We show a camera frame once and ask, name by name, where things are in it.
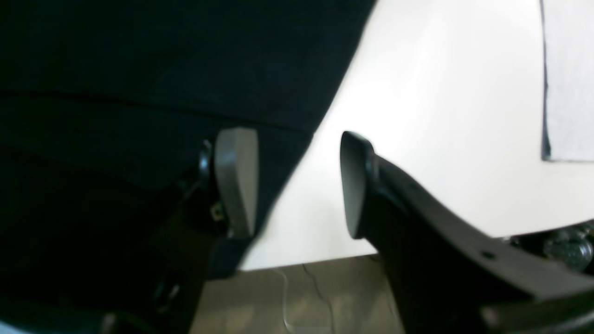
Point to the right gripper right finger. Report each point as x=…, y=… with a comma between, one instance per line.
x=447, y=277

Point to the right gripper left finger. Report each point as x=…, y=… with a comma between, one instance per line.
x=215, y=200

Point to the black T-shirt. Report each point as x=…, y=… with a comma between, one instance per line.
x=105, y=105

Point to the white paper sheet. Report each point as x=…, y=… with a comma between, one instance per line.
x=568, y=49

